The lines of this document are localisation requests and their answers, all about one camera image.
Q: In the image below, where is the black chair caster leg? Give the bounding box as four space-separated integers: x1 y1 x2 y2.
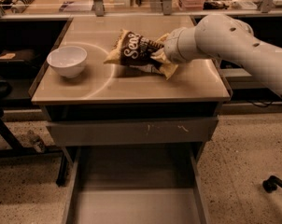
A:
262 175 282 193

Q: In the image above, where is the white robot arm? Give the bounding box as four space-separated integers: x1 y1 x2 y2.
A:
153 14 282 98

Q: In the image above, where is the grey drawer cabinet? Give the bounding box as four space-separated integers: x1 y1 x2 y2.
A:
28 15 233 224

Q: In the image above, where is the open middle drawer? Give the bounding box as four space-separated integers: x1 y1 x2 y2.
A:
62 144 212 224

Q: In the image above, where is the plastic bottle on floor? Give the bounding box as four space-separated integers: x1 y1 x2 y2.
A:
27 130 47 153

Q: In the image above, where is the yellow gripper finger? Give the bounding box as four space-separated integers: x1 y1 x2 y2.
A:
150 49 178 79
156 33 169 45

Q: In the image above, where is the black table leg frame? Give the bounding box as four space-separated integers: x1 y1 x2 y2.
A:
0 109 68 187

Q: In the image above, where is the brown chip bag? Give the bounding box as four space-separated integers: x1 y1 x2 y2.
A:
104 29 165 75

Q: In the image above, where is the black bag on shelf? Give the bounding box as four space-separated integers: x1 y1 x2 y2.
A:
0 49 43 78

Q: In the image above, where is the white ceramic bowl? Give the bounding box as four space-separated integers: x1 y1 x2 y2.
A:
47 46 88 77

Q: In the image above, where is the closed grey top drawer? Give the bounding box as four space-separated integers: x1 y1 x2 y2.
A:
47 117 218 147

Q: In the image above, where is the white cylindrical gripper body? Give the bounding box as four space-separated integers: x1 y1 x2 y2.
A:
163 27 209 63

